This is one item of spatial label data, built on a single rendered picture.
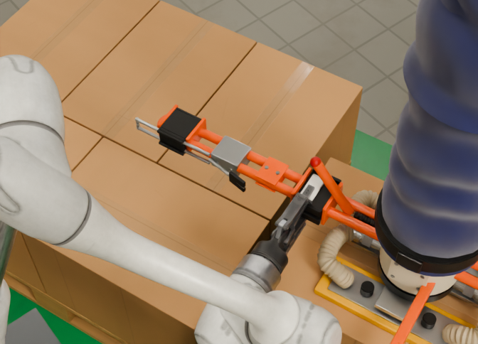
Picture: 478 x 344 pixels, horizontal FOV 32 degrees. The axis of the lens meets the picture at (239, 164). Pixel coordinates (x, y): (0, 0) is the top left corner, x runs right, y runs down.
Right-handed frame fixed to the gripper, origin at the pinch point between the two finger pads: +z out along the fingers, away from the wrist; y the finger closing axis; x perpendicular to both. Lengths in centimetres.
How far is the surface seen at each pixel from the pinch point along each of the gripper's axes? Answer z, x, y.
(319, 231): -0.2, 2.9, 12.7
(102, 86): 35, -93, 53
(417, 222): -9.7, 25.2, -22.6
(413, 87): -8, 19, -54
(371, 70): 135, -38, 110
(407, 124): -5.4, 18.1, -41.5
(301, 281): -13.6, 5.5, 12.5
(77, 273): -21, -61, 60
